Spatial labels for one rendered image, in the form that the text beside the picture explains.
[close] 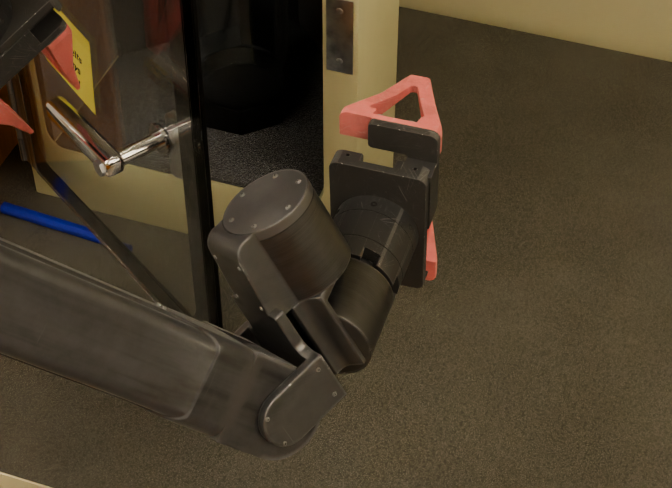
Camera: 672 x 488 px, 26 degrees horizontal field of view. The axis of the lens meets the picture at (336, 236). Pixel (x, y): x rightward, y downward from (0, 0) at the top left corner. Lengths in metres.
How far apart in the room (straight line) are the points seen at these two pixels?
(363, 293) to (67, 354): 0.20
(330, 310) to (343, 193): 0.11
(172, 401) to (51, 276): 0.11
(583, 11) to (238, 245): 0.83
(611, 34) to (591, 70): 0.07
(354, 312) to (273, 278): 0.06
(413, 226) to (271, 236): 0.14
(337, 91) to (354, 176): 0.25
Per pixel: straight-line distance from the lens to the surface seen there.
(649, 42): 1.61
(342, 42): 1.14
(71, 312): 0.78
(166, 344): 0.82
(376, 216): 0.93
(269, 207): 0.85
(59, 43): 1.00
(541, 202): 1.39
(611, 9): 1.59
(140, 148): 1.04
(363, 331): 0.88
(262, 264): 0.84
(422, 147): 0.93
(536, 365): 1.25
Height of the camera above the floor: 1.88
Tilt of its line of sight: 45 degrees down
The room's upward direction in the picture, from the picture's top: straight up
